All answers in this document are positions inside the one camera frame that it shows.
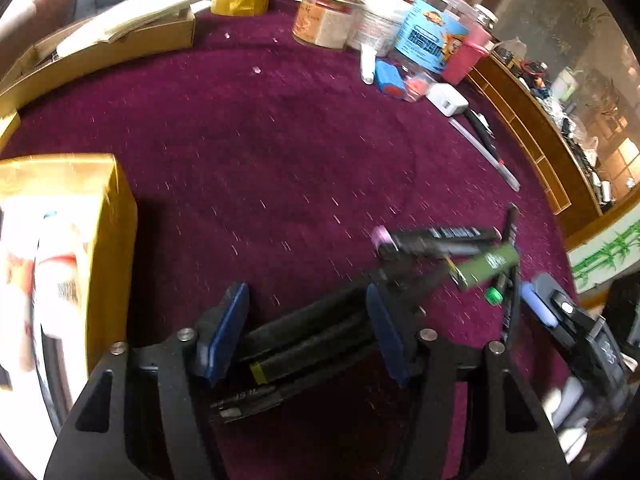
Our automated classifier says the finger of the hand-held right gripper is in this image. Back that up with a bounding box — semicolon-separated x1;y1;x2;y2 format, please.
502;204;522;352
520;272;566;332

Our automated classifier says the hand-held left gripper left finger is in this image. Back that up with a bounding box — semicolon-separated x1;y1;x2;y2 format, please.
45;282;251;480

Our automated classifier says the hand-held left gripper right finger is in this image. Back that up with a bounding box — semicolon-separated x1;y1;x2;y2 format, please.
365;284;571;480

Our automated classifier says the green cylindrical marker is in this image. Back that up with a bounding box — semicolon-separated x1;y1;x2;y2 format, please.
452;244;522;291

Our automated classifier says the black gel pen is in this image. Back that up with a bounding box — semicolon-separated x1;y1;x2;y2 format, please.
210;377;306;423

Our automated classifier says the black marker yellow band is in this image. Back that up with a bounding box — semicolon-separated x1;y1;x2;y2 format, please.
249;327;388;386

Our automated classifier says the plain black marker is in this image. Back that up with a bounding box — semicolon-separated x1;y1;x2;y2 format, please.
240;280;382;361

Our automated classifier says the gold cardboard box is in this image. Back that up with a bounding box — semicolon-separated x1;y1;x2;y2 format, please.
0;154;139;396

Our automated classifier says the white bottle red label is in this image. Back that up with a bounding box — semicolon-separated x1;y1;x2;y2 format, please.
30;210;94;341

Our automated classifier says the long white pen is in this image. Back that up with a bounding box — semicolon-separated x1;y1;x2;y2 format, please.
447;117;521;192

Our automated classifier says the bamboo print panel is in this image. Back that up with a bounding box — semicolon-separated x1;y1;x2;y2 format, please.
570;220;640;292

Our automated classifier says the wooden divided rack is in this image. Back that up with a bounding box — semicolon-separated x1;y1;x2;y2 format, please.
467;50;606;217

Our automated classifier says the pile of small clutter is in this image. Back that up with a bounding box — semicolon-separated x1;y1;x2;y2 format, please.
495;35;640;206

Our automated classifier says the white charger plug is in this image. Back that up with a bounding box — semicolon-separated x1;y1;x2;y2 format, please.
427;84;470;117

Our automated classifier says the small red packet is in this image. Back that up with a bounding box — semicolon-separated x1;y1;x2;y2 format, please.
402;72;441;104

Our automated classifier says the bottle in pink knitted sleeve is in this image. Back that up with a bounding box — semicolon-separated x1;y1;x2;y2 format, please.
442;5;499;86

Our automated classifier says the blue and red eraser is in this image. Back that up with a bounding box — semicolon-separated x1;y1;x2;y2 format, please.
374;60;406;99

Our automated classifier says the clear jar blue label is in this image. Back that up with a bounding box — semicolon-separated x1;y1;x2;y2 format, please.
392;0;481;81

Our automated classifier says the small white tube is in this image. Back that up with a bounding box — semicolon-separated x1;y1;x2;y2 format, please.
360;45;379;85

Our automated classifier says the white plastic jar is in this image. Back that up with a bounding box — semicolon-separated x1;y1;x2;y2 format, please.
347;0;416;57

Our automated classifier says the clear jar orange label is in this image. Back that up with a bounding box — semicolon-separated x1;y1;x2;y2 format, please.
291;0;368;54

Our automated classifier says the flat brown cardboard box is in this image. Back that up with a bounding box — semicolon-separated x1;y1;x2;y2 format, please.
0;10;197;107

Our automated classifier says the stack of paper sheets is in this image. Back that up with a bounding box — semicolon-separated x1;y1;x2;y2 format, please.
55;0;221;59

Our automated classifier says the maroon armchair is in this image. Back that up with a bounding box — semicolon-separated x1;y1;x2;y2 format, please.
0;0;77;47

